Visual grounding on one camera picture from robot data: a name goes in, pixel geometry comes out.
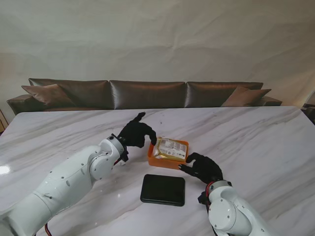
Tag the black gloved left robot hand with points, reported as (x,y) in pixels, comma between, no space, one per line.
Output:
(135,134)

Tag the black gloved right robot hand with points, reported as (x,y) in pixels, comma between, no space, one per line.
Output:
(206,167)

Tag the gold tissue pack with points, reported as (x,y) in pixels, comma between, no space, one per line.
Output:
(172,147)

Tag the orange tissue box cover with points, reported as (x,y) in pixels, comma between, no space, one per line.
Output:
(162,164)

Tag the black tissue box base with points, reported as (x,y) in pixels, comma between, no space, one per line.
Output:
(162,189)

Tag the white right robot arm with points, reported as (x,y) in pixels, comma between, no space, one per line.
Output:
(231,211)

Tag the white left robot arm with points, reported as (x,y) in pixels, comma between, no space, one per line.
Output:
(69,182)

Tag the brown sofa back cushion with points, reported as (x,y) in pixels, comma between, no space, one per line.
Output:
(91,93)
(209,94)
(147,94)

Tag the brown throw pillow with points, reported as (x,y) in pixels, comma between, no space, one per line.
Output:
(46,94)
(246,97)

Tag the dark side furniture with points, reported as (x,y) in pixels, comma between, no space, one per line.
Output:
(309,111)

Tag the brown leather sofa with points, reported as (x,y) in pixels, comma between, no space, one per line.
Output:
(22,102)

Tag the wooden slatted furniture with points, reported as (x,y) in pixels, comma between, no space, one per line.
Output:
(2,120)

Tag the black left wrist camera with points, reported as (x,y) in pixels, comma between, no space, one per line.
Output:
(125,156)

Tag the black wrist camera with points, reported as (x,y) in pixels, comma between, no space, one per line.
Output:
(203,197)
(125,156)

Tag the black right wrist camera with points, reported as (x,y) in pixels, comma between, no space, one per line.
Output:
(203,197)

